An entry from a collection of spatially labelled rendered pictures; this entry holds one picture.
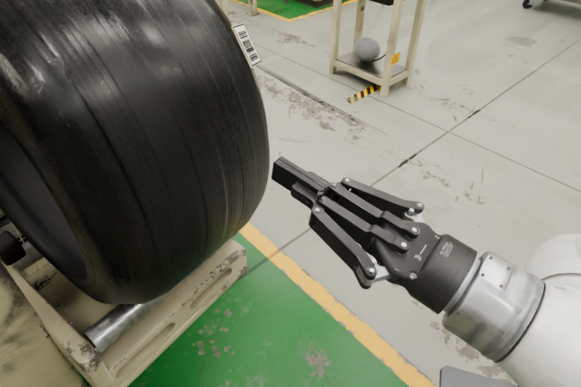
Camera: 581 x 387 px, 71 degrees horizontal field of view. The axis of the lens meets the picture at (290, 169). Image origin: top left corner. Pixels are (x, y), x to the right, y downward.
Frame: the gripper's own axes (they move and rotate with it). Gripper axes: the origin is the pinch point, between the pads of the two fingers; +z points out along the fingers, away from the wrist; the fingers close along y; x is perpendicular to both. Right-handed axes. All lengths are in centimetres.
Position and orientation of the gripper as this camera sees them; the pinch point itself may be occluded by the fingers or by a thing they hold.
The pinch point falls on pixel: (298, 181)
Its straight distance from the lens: 48.4
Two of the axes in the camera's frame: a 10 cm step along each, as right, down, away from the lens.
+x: -1.3, 7.1, 6.9
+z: -7.9, -5.0, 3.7
